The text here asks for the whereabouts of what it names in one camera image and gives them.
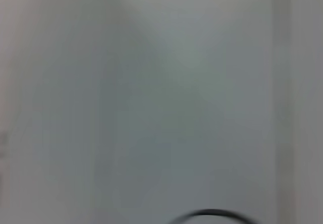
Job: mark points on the black round teapot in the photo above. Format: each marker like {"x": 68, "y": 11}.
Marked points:
{"x": 209, "y": 212}

